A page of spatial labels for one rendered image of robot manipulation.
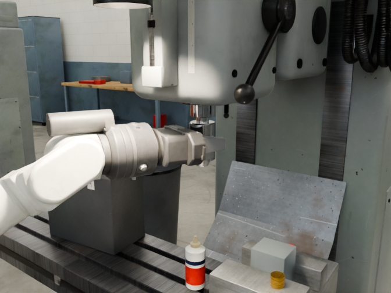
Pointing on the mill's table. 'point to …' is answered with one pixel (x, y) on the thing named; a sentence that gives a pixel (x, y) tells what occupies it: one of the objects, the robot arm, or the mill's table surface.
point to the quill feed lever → (248, 94)
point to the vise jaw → (247, 281)
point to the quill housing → (210, 52)
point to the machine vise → (306, 270)
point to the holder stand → (102, 215)
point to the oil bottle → (195, 265)
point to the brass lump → (277, 279)
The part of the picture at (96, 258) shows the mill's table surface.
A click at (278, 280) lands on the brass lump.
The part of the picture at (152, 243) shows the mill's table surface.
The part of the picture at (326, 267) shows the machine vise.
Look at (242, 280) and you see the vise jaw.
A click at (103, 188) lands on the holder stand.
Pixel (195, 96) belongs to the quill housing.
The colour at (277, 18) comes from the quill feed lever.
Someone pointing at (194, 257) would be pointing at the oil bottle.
